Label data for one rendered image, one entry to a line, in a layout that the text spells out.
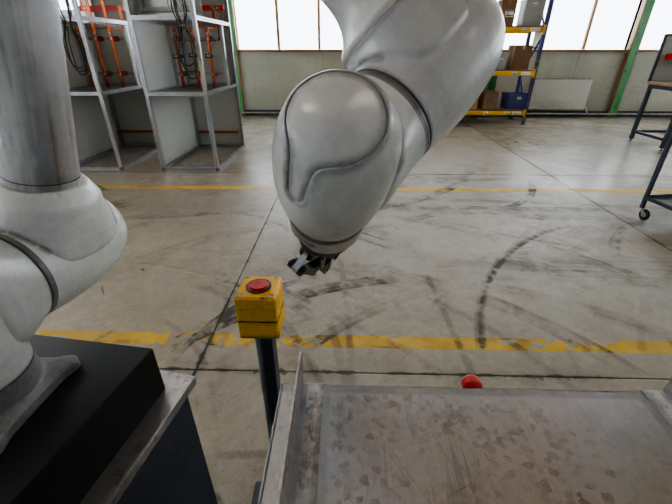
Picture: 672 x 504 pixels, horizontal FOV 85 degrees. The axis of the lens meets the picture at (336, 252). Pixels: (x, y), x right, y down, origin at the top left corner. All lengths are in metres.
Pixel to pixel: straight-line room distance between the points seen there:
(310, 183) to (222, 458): 1.40
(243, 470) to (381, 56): 1.41
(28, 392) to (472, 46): 0.71
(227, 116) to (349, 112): 5.75
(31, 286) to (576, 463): 0.77
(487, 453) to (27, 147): 0.75
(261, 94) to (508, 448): 8.68
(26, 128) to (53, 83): 0.07
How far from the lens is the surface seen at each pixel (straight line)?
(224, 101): 5.98
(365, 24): 0.37
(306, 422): 0.57
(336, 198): 0.27
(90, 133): 6.16
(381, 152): 0.26
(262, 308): 0.72
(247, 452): 1.59
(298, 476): 0.53
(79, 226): 0.71
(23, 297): 0.68
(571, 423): 0.66
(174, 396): 0.78
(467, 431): 0.59
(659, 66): 7.84
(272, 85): 8.90
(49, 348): 0.84
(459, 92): 0.37
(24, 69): 0.66
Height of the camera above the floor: 1.31
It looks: 29 degrees down
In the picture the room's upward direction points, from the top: straight up
